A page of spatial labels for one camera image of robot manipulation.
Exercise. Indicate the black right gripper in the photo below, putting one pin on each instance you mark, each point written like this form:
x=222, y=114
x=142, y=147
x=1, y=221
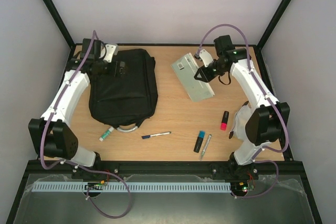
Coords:
x=208, y=72

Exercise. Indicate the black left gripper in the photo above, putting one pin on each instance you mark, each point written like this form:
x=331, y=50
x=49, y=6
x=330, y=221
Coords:
x=113, y=72

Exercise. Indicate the grey notebook with barcode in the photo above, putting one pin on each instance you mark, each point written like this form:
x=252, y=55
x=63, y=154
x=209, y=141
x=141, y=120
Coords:
x=185, y=69

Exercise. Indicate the black student bag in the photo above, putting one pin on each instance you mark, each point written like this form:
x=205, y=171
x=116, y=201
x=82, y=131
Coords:
x=128, y=98

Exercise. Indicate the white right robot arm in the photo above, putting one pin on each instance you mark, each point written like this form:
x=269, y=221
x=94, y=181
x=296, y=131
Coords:
x=262, y=123

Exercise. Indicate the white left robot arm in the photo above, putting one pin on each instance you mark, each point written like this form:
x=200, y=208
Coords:
x=51, y=133

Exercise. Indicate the pink highlighter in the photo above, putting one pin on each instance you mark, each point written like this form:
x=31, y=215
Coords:
x=224, y=121

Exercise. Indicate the green glue stick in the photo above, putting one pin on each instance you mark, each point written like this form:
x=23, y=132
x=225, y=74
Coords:
x=106, y=134

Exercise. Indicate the silver marker pen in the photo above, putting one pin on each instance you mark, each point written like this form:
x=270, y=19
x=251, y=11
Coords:
x=205, y=147

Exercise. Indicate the blue highlighter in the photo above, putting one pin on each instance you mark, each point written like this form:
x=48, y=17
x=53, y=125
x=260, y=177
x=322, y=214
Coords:
x=199, y=141

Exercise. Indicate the blue whiteboard pen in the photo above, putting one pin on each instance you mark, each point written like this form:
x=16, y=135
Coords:
x=154, y=135

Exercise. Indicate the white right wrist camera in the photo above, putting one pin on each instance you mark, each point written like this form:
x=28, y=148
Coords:
x=204, y=56

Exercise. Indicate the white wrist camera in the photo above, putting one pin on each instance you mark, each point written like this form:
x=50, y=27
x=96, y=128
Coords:
x=204, y=56
x=110, y=51

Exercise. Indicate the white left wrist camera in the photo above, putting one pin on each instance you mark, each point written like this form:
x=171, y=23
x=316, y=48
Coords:
x=110, y=51

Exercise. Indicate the grey drawstring pouch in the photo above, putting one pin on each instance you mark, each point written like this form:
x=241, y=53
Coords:
x=241, y=118

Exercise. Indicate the black left frame post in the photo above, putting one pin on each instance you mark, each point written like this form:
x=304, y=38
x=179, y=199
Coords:
x=59, y=22

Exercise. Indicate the black frame post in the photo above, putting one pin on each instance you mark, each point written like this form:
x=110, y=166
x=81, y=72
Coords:
x=59, y=22
x=273, y=23

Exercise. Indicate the black front mounting rail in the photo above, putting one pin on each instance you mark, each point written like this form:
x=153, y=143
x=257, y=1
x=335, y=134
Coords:
x=212, y=169

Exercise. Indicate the black right frame post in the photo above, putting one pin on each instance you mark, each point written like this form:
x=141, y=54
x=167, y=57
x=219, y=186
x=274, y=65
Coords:
x=273, y=23

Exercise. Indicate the light blue cable duct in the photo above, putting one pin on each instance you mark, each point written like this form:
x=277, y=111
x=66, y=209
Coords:
x=134, y=187

